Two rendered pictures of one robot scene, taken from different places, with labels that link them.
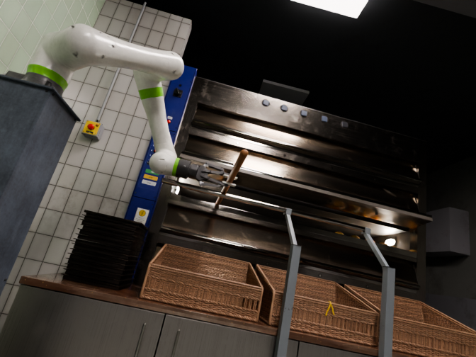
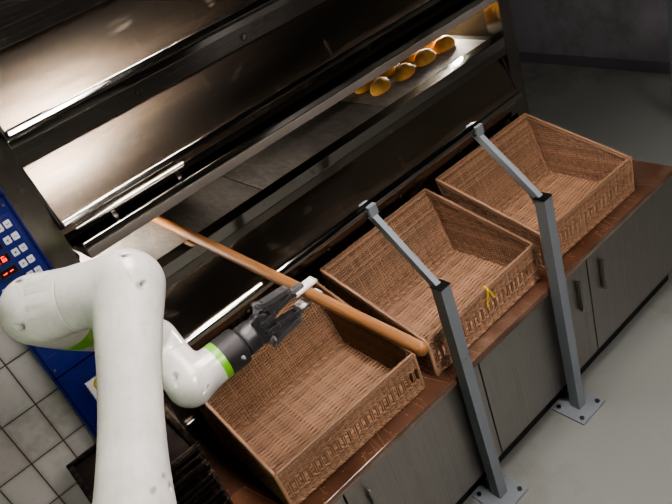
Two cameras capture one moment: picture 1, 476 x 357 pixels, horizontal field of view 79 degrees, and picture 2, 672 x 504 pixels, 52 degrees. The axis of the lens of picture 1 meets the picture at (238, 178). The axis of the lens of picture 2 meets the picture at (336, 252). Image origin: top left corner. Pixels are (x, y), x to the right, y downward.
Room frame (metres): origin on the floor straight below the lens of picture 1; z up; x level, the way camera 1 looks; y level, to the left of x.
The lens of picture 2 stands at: (0.07, 0.51, 2.13)
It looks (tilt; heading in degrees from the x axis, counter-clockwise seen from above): 32 degrees down; 336
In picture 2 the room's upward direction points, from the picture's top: 21 degrees counter-clockwise
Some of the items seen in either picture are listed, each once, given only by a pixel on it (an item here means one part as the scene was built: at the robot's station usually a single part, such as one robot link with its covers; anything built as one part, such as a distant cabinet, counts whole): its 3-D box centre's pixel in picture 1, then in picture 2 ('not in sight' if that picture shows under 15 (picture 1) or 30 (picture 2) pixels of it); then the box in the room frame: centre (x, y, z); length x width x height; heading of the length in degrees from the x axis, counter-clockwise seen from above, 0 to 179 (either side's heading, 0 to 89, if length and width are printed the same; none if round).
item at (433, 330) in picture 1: (406, 321); (534, 184); (1.78, -1.13, 0.72); 0.56 x 0.49 x 0.28; 94
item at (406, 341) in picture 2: (219, 199); (212, 245); (1.84, 0.08, 1.19); 1.71 x 0.03 x 0.03; 6
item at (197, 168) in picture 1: (198, 173); (256, 331); (1.37, 0.19, 1.19); 0.09 x 0.07 x 0.08; 96
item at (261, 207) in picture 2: (297, 227); (334, 152); (2.01, -0.48, 1.16); 1.80 x 0.06 x 0.04; 95
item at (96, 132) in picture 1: (93, 129); not in sight; (1.80, 1.01, 1.46); 0.10 x 0.07 x 0.10; 95
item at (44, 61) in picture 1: (57, 61); not in sight; (0.93, 0.74, 1.36); 0.16 x 0.13 x 0.19; 56
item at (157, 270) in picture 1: (205, 276); (302, 381); (1.67, 0.06, 0.72); 0.56 x 0.49 x 0.28; 95
